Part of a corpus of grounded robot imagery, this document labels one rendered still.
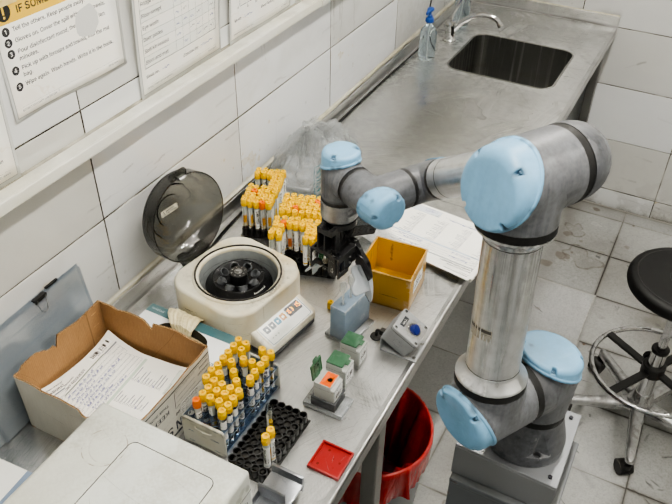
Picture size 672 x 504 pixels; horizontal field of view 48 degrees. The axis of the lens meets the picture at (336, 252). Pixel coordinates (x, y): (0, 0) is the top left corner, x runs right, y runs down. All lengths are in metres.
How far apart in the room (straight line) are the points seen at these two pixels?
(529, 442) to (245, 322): 0.64
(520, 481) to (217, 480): 0.59
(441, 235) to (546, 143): 1.02
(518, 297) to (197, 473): 0.52
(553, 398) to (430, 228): 0.84
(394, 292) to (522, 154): 0.84
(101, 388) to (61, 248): 0.29
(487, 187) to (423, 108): 1.66
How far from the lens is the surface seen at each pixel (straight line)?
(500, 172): 0.99
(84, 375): 1.63
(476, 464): 1.46
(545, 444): 1.42
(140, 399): 1.56
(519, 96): 2.80
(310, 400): 1.58
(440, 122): 2.57
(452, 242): 1.99
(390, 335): 1.65
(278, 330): 1.68
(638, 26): 3.53
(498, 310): 1.11
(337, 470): 1.49
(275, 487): 1.42
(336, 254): 1.49
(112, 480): 1.15
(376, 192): 1.32
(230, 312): 1.63
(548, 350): 1.32
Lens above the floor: 2.09
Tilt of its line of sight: 38 degrees down
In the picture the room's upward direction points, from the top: 1 degrees clockwise
